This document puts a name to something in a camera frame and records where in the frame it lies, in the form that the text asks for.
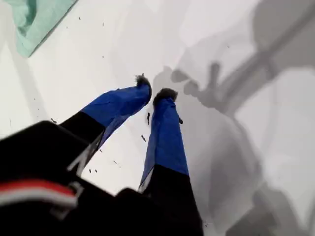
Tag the pale green T-shirt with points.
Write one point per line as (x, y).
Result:
(37, 19)

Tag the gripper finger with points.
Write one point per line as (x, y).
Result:
(118, 103)
(167, 147)

